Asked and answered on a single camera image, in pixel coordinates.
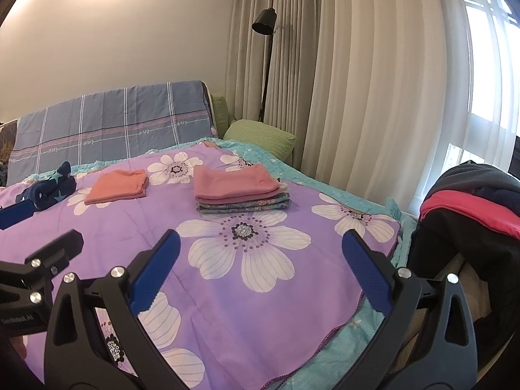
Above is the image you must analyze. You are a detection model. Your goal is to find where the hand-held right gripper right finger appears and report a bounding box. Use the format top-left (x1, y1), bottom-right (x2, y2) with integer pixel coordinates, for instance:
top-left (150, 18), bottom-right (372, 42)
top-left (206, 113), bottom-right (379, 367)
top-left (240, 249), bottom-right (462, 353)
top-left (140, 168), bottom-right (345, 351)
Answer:
top-left (341, 229), bottom-right (478, 390)

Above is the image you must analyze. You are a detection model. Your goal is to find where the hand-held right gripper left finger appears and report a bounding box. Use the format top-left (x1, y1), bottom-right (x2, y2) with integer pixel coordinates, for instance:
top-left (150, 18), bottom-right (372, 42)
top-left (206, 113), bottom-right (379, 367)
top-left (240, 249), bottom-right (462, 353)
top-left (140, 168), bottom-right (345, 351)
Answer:
top-left (43, 228), bottom-right (182, 390)

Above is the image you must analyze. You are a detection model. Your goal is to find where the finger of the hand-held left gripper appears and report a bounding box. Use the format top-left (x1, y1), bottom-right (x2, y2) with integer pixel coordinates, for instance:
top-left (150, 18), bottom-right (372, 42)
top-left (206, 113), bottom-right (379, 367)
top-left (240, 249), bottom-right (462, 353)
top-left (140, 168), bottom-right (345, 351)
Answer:
top-left (0, 199), bottom-right (35, 230)
top-left (0, 228), bottom-right (85, 306)

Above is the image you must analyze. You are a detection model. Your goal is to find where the pink shirt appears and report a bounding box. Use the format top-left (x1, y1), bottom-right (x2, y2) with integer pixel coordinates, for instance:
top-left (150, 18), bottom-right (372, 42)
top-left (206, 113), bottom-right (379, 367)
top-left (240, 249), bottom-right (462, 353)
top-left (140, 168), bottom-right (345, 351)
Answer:
top-left (194, 164), bottom-right (282, 203)

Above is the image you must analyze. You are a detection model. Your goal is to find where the purple floral bed sheet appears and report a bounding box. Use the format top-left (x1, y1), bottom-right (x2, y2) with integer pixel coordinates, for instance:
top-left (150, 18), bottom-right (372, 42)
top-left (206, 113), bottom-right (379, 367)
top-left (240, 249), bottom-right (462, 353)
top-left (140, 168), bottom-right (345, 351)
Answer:
top-left (0, 146), bottom-right (401, 390)

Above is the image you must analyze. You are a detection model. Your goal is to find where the navy star fleece garment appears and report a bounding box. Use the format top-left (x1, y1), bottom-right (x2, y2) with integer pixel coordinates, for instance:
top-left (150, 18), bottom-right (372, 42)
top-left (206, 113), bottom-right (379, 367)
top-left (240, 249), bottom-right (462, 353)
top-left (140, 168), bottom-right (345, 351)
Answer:
top-left (15, 161), bottom-right (78, 212)

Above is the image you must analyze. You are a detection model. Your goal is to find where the salmon folded shirt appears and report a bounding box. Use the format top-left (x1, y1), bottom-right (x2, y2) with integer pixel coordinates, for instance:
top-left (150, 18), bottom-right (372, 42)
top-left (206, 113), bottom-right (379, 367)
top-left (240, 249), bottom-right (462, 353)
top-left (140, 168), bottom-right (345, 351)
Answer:
top-left (84, 170), bottom-right (149, 206)

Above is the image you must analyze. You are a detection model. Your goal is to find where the black jacket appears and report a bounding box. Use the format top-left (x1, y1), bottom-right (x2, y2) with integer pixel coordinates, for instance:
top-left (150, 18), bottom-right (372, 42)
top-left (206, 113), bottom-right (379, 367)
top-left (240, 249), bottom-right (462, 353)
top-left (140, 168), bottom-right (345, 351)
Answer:
top-left (406, 211), bottom-right (520, 358)

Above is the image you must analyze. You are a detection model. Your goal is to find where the blue floral folded cloth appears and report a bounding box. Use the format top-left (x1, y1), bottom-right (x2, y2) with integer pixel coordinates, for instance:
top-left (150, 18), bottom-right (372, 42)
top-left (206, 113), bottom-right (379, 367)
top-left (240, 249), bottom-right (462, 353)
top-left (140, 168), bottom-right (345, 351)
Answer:
top-left (196, 192), bottom-right (292, 214)

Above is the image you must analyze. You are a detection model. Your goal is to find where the red garment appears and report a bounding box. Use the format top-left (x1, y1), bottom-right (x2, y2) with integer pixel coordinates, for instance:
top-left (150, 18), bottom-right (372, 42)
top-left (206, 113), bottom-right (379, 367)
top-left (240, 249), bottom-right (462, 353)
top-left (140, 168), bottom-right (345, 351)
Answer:
top-left (420, 190), bottom-right (520, 241)

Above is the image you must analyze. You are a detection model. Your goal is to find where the dark grey jacket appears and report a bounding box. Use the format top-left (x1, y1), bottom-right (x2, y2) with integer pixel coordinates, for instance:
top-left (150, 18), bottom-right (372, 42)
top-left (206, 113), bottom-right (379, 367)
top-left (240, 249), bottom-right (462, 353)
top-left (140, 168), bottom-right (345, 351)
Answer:
top-left (420, 162), bottom-right (520, 228)

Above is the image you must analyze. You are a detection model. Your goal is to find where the green pillow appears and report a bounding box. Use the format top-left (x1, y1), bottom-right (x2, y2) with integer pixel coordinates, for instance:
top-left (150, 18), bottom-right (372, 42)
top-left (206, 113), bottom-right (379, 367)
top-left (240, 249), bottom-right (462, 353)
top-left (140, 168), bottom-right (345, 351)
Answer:
top-left (210, 94), bottom-right (231, 139)
top-left (223, 119), bottom-right (297, 159)

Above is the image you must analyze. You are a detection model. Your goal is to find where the beige curtain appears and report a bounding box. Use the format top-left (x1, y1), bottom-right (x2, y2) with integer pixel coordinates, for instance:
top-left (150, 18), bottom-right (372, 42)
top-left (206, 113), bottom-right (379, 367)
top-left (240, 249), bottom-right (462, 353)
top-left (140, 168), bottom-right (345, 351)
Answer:
top-left (225, 0), bottom-right (472, 216)

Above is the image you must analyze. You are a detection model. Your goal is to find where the window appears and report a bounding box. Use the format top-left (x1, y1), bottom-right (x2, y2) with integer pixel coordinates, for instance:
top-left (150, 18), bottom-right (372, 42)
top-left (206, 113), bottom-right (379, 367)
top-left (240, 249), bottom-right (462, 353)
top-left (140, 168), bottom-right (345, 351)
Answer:
top-left (445, 0), bottom-right (520, 179)

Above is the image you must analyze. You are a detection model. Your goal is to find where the black floor lamp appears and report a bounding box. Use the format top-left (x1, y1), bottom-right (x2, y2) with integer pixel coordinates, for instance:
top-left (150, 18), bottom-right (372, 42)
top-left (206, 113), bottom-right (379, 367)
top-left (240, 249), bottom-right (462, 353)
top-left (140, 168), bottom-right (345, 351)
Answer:
top-left (251, 7), bottom-right (277, 123)

